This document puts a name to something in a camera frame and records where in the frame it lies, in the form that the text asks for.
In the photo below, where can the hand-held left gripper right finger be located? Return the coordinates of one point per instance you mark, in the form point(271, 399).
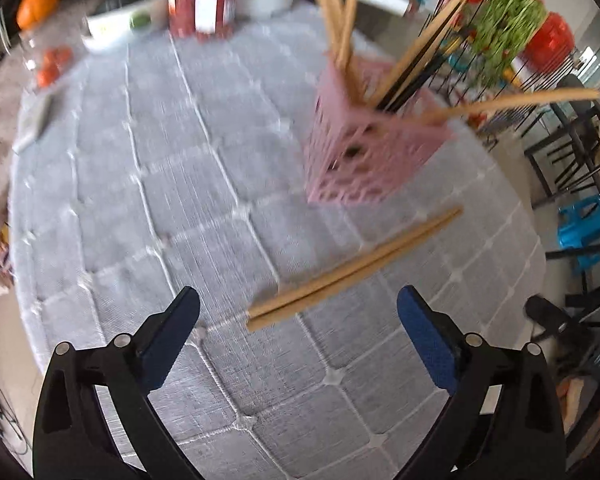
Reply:
point(427, 340)

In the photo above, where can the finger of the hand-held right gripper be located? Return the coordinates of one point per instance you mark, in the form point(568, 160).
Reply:
point(550, 317)

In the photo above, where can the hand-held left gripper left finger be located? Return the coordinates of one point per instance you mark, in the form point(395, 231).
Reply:
point(172, 340)

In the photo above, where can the plain light bamboo chopstick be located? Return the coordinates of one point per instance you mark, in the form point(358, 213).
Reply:
point(330, 286)
point(380, 246)

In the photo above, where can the pink perforated plastic basket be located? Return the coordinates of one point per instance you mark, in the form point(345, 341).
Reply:
point(355, 170)

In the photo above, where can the black and wooden chopstick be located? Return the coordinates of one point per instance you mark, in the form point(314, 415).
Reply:
point(432, 74)
point(425, 67)

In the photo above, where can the bunch of wooden chopsticks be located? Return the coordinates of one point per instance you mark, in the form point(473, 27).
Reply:
point(330, 15)

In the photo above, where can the blue plastic stool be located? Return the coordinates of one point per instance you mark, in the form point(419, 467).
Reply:
point(580, 230)

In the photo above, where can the grey checkered tablecloth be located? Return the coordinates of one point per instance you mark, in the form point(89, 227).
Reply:
point(180, 210)

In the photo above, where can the black chair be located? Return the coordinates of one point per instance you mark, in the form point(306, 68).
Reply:
point(575, 110)

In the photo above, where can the white remote control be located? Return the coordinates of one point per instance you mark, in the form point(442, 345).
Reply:
point(35, 125)

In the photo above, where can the bunch of green vegetables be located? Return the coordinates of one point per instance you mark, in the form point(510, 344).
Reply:
point(505, 25)

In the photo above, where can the glass jar of small tomatoes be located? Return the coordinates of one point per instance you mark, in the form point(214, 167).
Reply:
point(50, 67)

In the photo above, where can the short jar of red berries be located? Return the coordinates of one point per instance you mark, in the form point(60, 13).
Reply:
point(225, 10)

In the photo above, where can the orange fruit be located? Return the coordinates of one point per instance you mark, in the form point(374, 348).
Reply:
point(37, 5)

